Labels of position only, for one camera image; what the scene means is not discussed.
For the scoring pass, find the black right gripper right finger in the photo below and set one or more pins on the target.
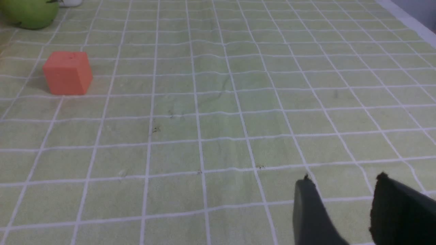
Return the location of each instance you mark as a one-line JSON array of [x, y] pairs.
[[400, 215]]

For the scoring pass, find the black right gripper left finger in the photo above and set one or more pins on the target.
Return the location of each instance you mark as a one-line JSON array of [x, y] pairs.
[[311, 222]]

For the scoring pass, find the green checkered tablecloth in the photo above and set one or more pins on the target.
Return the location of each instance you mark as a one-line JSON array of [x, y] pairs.
[[202, 114]]

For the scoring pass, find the orange foam cube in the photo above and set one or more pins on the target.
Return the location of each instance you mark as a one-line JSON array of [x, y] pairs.
[[68, 73]]

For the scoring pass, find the green and white lidded box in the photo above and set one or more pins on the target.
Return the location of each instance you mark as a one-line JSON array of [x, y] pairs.
[[70, 3]]

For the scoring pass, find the green apple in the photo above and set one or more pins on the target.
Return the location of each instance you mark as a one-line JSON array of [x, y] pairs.
[[29, 14]]

